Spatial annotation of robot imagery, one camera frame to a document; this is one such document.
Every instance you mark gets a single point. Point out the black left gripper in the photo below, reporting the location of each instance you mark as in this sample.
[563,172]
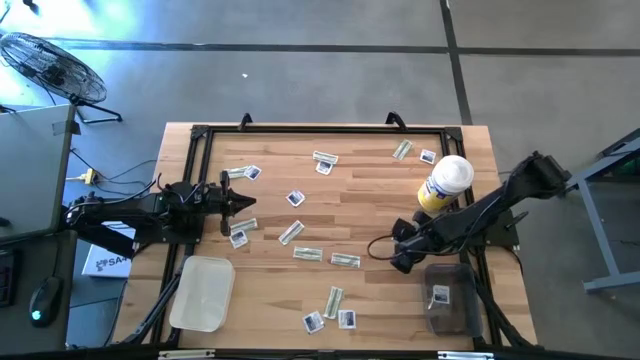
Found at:
[225,200]

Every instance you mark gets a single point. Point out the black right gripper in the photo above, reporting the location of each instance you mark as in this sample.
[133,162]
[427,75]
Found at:
[415,240]

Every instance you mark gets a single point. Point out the adhesive bandage strip wrapper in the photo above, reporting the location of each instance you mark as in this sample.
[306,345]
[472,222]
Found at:
[333,302]
[307,253]
[325,157]
[291,232]
[345,260]
[402,149]
[244,225]
[235,173]

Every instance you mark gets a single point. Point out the white alcohol pad packet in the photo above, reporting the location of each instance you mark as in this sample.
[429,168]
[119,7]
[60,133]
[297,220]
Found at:
[252,173]
[295,198]
[347,319]
[313,322]
[324,168]
[238,239]
[427,156]
[441,294]

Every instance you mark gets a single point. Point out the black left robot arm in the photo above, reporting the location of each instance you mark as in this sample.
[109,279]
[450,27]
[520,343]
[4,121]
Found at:
[145,210]

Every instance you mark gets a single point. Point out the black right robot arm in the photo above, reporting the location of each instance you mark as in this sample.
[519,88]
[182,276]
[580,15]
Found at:
[475,215]

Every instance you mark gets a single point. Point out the yellow white wipes canister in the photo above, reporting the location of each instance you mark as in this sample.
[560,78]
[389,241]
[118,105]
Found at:
[447,180]

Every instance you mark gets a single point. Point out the dark transparent plastic bin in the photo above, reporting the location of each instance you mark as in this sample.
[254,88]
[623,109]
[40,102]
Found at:
[452,320]

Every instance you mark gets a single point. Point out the white plastic tray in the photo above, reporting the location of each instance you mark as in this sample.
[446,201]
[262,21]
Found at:
[200,295]

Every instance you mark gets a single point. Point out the white cardboard box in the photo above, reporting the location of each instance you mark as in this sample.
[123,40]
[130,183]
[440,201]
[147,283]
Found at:
[105,262]

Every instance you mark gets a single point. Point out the yellow power plug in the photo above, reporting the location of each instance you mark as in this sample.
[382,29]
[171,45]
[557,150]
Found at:
[89,176]

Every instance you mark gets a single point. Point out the clear tape piece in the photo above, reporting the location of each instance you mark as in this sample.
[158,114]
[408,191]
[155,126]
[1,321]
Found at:
[65,128]

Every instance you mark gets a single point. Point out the black computer mouse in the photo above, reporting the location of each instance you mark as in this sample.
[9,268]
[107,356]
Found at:
[45,300]

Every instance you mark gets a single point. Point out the black floor fan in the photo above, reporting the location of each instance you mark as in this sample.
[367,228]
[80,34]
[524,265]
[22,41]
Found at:
[50,67]

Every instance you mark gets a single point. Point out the black keyboard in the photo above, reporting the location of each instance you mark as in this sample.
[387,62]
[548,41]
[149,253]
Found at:
[6,280]

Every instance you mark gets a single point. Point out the dark grey desk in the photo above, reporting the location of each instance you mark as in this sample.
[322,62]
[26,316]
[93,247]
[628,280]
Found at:
[20,332]

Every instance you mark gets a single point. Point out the silver metal bracket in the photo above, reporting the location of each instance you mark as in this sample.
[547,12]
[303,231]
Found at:
[465,355]
[185,354]

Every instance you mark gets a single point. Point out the grey metal table frame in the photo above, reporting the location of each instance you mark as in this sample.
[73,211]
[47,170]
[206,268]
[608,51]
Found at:
[595,225]

